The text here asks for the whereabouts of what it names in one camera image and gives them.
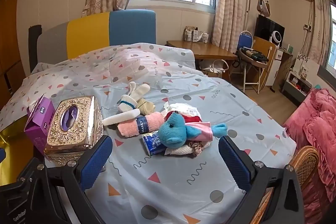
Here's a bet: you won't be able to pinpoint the ornate gold tissue box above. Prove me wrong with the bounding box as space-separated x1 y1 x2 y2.
43 95 104 165

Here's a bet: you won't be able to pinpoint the wooden desk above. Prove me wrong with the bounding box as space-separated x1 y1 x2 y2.
165 40 246 75

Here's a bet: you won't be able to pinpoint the pink ruffled blanket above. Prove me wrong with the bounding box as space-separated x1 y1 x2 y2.
283 88 336 224

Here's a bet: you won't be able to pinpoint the white narrow cabinet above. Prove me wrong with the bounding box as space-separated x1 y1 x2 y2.
265 47 284 87

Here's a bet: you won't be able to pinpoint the pink towel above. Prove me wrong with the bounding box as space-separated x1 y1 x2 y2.
117 112 165 139

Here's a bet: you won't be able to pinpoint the gold metal tray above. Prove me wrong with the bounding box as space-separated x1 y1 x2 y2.
0 119 36 186

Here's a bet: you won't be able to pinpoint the patterned plastic bed sheet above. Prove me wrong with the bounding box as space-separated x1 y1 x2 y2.
0 42 297 224

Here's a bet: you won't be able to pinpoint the white round fan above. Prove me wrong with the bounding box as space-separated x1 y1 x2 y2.
270 30 283 46

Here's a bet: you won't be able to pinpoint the grey yellow blue headboard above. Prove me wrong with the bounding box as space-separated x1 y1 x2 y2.
37 9 157 68

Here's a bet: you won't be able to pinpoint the beige striped curtain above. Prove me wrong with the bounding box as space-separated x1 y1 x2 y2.
211 0 254 50

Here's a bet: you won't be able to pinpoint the black television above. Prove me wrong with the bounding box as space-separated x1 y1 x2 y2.
255 14 285 47

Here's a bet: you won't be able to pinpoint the black device on chair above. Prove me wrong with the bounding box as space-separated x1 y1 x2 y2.
238 47 270 65

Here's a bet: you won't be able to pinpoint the white waffle cloth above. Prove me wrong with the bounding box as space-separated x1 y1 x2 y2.
164 145 193 156

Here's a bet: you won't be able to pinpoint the leaning wooden board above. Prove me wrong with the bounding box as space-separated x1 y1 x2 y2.
251 35 277 86

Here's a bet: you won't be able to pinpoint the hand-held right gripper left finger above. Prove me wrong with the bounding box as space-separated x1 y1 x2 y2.
28 135 114 224

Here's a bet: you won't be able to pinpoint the wicker chair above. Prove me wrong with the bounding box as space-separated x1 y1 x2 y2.
251 145 320 224

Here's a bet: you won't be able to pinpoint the pink scrunchie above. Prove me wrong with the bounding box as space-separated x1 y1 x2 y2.
186 140 212 158

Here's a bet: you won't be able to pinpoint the small boxes on desk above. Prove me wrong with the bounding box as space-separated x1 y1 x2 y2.
183 26 210 43

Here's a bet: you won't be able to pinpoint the blue folding chair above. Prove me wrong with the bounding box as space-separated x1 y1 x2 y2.
237 30 269 94

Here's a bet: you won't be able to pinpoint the white plush bunny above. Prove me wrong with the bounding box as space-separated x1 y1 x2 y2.
118 81 151 112

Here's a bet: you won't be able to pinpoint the hanging beige bags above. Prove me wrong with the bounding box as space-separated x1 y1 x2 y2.
256 0 271 18

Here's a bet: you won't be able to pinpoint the beige curtain by air conditioner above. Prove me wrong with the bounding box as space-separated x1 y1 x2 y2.
309 0 334 65

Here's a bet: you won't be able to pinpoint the blue tissue pack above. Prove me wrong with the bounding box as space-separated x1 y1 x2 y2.
142 132 169 156

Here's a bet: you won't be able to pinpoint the red knit cloth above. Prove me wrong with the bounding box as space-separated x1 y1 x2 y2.
165 111 202 122

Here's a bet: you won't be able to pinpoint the beige tote bag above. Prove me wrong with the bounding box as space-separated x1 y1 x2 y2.
200 59 228 79

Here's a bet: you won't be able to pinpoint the purple cardboard box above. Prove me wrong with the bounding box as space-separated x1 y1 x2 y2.
24 96 56 151

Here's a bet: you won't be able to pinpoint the white foam bar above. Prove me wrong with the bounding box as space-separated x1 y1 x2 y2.
102 109 141 126

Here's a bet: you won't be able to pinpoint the white plastic packet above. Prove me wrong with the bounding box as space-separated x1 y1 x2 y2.
161 102 201 119

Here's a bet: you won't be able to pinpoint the beige gauze roll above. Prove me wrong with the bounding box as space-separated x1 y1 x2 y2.
136 98 156 116

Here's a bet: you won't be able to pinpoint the blue plush toy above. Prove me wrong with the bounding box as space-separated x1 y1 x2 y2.
157 112 228 149

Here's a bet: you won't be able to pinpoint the grey low shelf unit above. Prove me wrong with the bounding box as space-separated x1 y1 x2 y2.
282 70 313 107

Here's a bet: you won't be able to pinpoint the wooden wardrobe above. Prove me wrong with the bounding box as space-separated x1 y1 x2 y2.
0 0 30 111

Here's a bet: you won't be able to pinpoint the small side window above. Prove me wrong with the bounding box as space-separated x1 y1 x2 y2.
325 3 336 71

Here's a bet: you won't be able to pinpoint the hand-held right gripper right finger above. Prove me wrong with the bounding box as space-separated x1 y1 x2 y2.
218 135 305 224

